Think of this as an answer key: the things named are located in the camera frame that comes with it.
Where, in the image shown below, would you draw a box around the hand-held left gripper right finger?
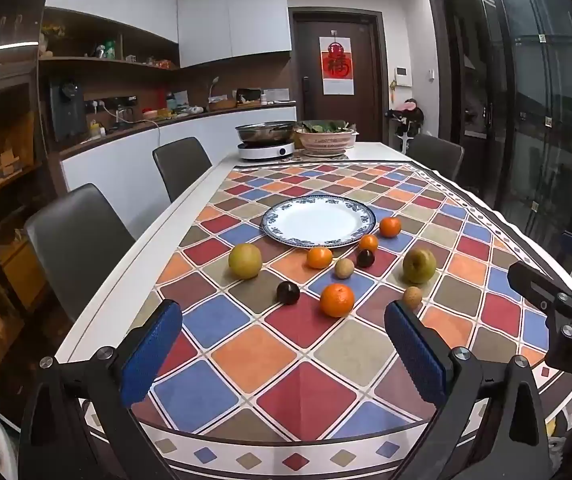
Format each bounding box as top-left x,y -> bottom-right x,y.
384,300 -> 554,480

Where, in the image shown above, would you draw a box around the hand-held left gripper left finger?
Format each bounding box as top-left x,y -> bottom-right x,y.
18,299 -> 184,480

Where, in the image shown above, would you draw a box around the green apple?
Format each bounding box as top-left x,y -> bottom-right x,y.
402,248 -> 437,284

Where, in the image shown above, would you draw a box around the yellow pear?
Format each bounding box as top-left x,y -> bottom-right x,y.
228,243 -> 263,280

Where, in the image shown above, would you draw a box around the blue patterned white plate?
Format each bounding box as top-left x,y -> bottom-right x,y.
260,195 -> 377,250

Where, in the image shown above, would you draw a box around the colourful checked tablecloth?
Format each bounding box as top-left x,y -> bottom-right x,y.
73,160 -> 572,480

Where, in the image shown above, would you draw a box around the grey dining chair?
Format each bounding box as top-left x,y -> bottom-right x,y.
406,133 -> 465,181
23,183 -> 137,321
152,136 -> 213,203

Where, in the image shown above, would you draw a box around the black framed glass door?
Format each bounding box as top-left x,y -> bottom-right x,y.
428,0 -> 572,261

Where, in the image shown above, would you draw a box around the white base cabinet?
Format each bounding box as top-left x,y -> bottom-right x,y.
60,105 -> 298,216

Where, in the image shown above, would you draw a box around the pink woven basket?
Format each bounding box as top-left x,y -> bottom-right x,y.
293,129 -> 358,157

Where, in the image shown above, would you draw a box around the white induction cooker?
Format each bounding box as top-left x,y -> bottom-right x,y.
236,141 -> 296,161

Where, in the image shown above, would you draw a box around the leafy green vegetables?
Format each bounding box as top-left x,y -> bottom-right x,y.
300,120 -> 352,134

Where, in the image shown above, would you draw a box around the dark brown door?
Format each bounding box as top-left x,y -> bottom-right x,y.
288,7 -> 392,143

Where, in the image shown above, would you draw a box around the steel cooking pan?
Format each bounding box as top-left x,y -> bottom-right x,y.
235,121 -> 298,145

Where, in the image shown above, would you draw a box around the cardboard box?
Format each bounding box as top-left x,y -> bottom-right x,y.
0,115 -> 37,196

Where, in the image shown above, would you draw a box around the black water dispenser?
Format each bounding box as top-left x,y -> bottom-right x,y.
48,79 -> 88,143

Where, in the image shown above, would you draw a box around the red and white wall calendar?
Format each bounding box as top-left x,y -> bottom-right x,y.
319,36 -> 355,96

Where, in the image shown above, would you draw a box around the wooden wall shelf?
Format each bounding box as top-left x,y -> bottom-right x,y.
38,7 -> 182,73

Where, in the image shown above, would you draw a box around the white wall cabinets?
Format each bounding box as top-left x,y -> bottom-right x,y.
46,0 -> 293,68

